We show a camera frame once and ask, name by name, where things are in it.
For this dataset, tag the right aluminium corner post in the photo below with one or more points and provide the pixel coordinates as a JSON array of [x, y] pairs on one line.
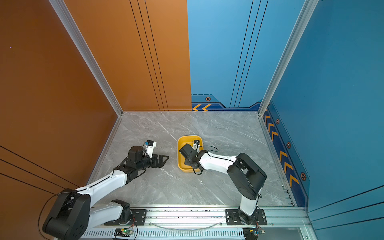
[[292, 43]]

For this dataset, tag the aluminium corner post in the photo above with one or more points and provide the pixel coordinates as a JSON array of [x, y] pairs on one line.
[[74, 32], [292, 43]]

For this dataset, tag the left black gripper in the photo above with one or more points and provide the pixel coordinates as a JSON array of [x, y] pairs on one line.
[[156, 165]]

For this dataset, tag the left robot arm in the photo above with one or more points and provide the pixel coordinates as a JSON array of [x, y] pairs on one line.
[[74, 211]]

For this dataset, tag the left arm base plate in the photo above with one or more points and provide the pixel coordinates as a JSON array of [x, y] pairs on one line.
[[135, 217]]

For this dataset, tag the left aluminium corner post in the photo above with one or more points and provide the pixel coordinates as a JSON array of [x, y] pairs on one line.
[[74, 32]]

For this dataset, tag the aluminium front rail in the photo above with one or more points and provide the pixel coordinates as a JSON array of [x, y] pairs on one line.
[[209, 223]]

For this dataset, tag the left green circuit board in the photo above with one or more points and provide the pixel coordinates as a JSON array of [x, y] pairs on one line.
[[123, 233]]

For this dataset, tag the yellow plastic bin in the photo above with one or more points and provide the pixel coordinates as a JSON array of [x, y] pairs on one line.
[[181, 159]]

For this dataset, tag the right green circuit board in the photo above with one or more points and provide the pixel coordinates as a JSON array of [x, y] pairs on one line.
[[252, 233]]

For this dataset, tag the green circuit board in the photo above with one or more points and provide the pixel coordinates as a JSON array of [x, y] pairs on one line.
[[252, 233], [123, 233]]

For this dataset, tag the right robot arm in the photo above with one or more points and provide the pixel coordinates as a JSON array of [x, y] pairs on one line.
[[247, 176]]

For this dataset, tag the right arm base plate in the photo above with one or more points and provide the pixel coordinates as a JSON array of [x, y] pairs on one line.
[[237, 217]]

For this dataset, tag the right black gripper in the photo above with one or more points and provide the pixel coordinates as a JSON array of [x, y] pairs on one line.
[[186, 162]]

